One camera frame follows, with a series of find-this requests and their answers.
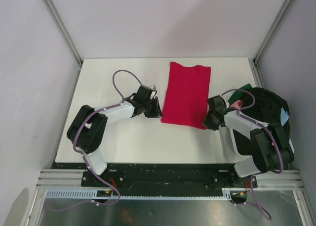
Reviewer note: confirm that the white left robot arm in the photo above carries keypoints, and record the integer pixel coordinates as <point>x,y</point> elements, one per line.
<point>87,129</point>

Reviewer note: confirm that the aluminium corner post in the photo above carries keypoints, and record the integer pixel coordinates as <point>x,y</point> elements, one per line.
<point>285,7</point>
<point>49,4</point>

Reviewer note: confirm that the aluminium frame rail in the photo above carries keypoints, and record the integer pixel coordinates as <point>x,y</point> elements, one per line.
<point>55,178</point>

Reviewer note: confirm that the right aluminium corner post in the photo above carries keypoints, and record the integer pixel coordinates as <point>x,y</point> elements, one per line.
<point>285,7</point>

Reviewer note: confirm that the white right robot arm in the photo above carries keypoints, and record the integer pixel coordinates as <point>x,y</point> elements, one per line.
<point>236,120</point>

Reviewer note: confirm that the red t shirt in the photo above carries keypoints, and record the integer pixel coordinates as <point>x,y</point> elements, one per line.
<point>186,95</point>

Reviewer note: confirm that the left aluminium corner post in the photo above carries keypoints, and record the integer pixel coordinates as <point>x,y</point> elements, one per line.
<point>49,4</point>

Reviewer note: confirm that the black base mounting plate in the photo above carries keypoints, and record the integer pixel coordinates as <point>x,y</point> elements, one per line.
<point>126,175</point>

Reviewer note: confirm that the green t shirt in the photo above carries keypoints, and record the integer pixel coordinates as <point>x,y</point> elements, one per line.
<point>237,95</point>

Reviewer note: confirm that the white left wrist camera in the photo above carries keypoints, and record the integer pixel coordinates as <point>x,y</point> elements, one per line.
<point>154,91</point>

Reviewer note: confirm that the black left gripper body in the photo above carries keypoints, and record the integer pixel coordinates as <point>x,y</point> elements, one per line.
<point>150,108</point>

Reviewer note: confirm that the black t shirt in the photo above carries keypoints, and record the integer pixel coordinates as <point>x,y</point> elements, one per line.
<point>268,107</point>

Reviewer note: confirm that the white perforated plastic basket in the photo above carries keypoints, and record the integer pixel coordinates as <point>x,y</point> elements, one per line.
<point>237,147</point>

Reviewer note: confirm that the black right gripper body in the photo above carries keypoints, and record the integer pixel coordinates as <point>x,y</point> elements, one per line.
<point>209,120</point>

